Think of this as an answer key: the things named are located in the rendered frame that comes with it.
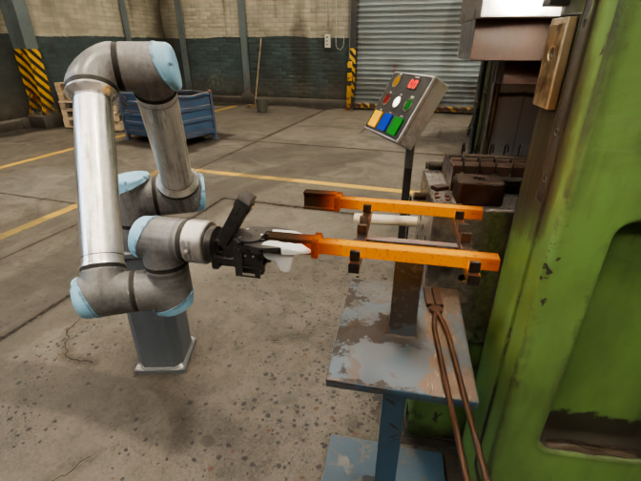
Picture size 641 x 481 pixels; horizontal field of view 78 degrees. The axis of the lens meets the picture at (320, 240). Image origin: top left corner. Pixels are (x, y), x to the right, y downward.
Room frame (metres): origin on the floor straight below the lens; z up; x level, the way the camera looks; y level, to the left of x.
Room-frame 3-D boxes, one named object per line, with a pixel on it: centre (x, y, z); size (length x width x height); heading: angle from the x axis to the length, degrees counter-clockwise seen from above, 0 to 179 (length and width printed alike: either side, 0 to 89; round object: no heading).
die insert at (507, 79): (1.17, -0.65, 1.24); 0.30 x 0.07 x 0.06; 82
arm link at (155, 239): (0.75, 0.33, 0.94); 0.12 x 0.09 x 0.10; 78
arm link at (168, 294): (0.75, 0.34, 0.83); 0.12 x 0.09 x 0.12; 106
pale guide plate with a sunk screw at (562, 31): (0.90, -0.49, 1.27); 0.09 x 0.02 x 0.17; 172
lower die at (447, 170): (1.20, -0.61, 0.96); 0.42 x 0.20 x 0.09; 82
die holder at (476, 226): (1.15, -0.61, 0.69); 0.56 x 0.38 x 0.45; 82
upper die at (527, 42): (1.20, -0.61, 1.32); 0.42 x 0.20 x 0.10; 82
